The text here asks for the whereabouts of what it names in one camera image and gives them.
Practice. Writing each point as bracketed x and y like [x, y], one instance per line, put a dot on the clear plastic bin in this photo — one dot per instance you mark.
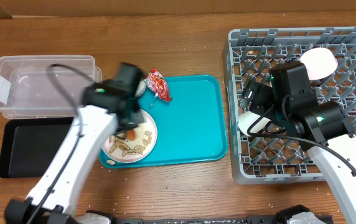
[25, 90]

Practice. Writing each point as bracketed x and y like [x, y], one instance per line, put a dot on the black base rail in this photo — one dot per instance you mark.
[252, 219]

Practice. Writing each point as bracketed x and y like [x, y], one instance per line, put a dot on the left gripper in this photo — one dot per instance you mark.
[140, 119]

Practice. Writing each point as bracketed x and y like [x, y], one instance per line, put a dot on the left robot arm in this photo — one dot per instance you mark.
[54, 198]

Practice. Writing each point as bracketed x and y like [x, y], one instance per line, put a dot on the black tray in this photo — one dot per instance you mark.
[29, 145]

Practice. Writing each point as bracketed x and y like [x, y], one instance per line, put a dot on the teal serving tray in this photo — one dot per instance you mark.
[190, 128]

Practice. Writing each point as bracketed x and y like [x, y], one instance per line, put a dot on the stray peanut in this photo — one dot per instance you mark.
[110, 162]

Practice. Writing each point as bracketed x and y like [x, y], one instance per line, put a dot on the pink plate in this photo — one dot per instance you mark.
[148, 125]

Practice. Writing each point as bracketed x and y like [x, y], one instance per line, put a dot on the orange carrot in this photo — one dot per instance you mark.
[130, 135]

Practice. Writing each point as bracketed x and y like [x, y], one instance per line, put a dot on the grey dish rack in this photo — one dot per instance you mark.
[250, 53]

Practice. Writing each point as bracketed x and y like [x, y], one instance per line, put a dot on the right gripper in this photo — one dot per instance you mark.
[266, 96]

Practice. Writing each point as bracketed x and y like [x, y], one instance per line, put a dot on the red snack wrapper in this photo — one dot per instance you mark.
[158, 84]

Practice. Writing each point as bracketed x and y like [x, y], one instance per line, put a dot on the white cup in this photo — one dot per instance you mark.
[246, 119]

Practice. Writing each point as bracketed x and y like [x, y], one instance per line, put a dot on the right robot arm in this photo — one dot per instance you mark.
[328, 137]

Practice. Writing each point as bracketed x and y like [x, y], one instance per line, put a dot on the white napkin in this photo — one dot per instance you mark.
[141, 89]

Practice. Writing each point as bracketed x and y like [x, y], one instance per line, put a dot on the peanut pile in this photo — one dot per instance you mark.
[138, 146]

